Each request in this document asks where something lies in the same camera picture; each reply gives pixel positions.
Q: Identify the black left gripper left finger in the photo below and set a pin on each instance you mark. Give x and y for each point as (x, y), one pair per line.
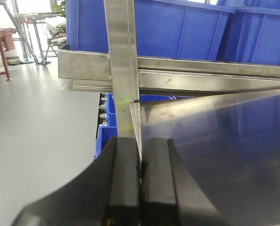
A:
(106, 193)

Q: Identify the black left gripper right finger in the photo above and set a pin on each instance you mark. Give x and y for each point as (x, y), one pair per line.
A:
(170, 195)

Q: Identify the blue bin lower shelf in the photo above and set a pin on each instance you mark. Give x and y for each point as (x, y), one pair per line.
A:
(107, 124)

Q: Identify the stainless steel shelf rack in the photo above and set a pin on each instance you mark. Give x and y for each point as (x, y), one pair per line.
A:
(205, 107)

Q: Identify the large blue bin upper left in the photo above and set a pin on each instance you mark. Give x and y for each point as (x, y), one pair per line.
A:
(177, 29)

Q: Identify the large blue bin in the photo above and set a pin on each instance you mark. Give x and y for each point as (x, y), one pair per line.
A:
(252, 34)
(177, 29)

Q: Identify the large blue bin upper right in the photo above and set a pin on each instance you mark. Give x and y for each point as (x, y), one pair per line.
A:
(252, 34)

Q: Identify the red metal roller stand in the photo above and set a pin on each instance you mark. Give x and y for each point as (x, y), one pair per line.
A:
(6, 44)

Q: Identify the wire basket cart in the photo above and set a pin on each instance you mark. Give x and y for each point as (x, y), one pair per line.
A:
(55, 31)

